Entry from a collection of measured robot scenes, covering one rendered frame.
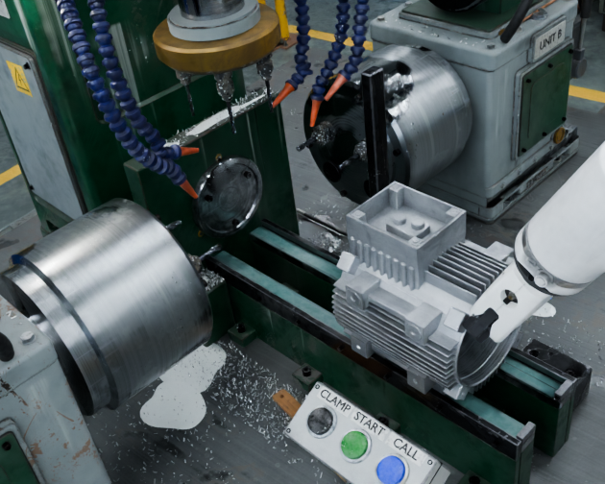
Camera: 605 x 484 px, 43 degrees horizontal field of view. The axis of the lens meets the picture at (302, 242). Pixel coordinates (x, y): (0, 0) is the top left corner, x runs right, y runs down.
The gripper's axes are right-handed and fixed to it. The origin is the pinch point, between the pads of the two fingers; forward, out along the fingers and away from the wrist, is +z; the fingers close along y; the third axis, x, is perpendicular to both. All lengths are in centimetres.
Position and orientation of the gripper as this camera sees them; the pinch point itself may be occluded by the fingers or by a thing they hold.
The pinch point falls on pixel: (481, 324)
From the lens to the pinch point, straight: 94.2
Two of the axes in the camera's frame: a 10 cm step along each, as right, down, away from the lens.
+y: 7.0, -4.9, 5.1
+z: -2.5, 5.0, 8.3
